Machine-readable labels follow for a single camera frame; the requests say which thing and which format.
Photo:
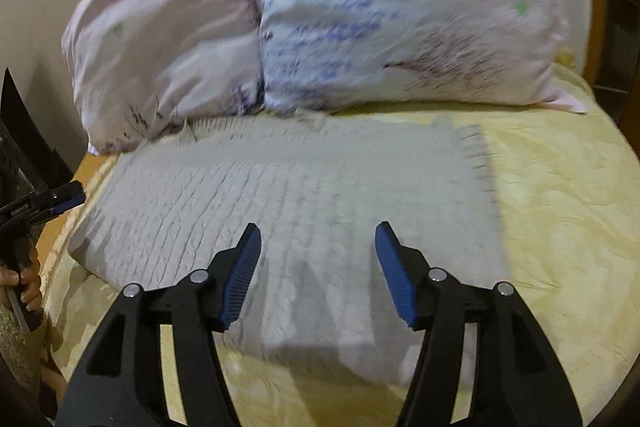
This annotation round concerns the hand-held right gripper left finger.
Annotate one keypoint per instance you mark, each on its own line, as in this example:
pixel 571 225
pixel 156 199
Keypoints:
pixel 242 277

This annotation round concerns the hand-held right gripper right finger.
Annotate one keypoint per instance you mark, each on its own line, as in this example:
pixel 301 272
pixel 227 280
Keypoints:
pixel 395 277

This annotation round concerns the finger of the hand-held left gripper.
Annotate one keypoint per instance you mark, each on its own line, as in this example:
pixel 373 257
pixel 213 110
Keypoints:
pixel 70 202

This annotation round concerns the person's left hand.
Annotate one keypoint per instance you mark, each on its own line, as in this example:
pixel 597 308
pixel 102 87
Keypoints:
pixel 31 282

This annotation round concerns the yellow patterned bed sheet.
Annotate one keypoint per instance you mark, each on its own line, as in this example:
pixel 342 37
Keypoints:
pixel 565 217

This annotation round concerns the pink floral pillow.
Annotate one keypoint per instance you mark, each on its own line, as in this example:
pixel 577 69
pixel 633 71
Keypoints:
pixel 165 47

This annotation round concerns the blue floral tree print pillow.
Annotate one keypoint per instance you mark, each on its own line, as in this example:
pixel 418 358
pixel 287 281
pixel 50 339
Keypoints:
pixel 400 7

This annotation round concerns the wooden framed glass door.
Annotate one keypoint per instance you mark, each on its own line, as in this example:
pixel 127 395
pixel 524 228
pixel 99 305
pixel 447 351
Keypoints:
pixel 597 7

